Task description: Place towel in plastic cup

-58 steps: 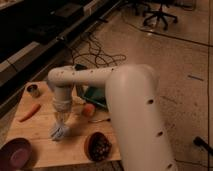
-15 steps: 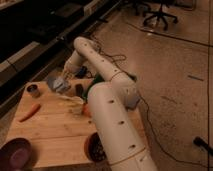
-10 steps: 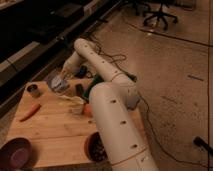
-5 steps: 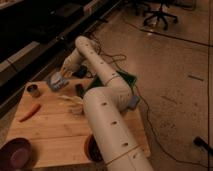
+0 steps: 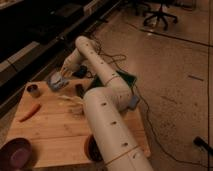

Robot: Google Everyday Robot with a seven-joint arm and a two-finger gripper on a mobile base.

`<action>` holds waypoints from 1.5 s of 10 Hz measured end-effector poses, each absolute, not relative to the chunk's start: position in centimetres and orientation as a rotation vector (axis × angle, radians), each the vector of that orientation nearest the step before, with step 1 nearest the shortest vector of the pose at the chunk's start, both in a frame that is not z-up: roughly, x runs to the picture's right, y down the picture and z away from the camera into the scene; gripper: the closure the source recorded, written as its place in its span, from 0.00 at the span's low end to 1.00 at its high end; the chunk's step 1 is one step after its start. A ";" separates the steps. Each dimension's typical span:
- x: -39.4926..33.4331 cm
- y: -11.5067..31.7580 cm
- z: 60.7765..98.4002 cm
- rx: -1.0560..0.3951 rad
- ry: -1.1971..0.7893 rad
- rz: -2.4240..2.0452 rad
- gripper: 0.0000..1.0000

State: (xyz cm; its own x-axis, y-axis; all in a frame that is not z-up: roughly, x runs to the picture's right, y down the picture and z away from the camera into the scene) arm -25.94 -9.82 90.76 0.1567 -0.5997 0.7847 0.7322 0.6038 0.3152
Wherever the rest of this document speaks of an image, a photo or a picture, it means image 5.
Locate translucent blue plastic cup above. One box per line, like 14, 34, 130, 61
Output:
47, 81, 68, 92

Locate black power adapter box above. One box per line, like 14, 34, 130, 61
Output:
73, 65, 88, 78

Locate orange carrot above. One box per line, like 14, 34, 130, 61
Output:
19, 103, 41, 122

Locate small black rectangular block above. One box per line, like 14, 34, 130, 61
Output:
75, 84, 85, 97

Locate banana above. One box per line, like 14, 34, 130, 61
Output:
58, 95, 83, 105

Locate green plastic tray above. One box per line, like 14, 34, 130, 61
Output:
89, 69, 137, 88

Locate black floor cables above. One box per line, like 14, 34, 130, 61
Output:
86, 33, 213, 168

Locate blue-grey towel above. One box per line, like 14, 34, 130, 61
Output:
50, 72, 62, 86

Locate brown bowl with contents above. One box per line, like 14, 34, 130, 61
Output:
84, 135, 103, 162

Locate blue sponge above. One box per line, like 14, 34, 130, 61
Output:
129, 95, 140, 110

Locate black office chair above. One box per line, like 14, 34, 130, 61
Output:
143, 0, 178, 31

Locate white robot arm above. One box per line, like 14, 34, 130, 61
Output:
61, 36, 154, 171

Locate black object on floor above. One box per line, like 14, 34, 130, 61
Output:
193, 137, 213, 156

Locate purple bowl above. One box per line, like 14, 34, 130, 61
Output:
0, 138, 32, 171

